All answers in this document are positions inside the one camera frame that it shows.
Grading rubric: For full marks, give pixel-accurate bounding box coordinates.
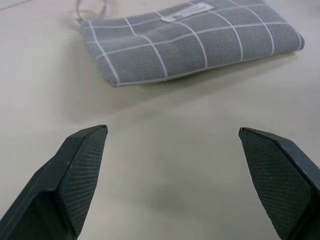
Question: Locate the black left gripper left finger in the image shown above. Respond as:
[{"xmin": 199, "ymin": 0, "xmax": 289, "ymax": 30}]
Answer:
[{"xmin": 0, "ymin": 124, "xmax": 109, "ymax": 240}]

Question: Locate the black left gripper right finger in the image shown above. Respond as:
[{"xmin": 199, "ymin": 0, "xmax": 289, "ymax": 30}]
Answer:
[{"xmin": 238, "ymin": 127, "xmax": 320, "ymax": 240}]

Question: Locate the grey checked fabric pouch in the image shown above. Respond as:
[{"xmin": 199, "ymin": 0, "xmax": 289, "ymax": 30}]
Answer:
[{"xmin": 72, "ymin": 0, "xmax": 306, "ymax": 89}]

